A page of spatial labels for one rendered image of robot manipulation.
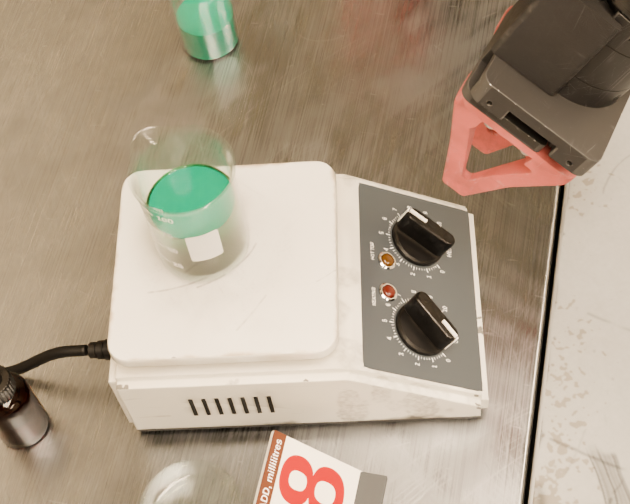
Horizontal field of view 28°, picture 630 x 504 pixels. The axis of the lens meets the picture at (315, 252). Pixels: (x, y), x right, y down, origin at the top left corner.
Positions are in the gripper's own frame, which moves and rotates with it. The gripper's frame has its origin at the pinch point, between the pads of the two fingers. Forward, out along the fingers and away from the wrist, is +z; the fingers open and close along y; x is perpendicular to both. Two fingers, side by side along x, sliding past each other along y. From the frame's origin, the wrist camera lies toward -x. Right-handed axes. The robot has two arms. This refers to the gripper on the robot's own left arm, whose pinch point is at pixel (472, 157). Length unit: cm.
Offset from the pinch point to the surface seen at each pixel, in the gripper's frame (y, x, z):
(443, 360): 6.5, 5.4, 7.0
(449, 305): 3.1, 4.3, 7.1
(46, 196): 2.3, -18.4, 23.2
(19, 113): -2.8, -23.6, 24.7
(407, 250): 2.0, 0.7, 6.8
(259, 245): 6.9, -6.2, 7.9
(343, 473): 12.7, 4.7, 12.4
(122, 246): 9.6, -12.1, 11.6
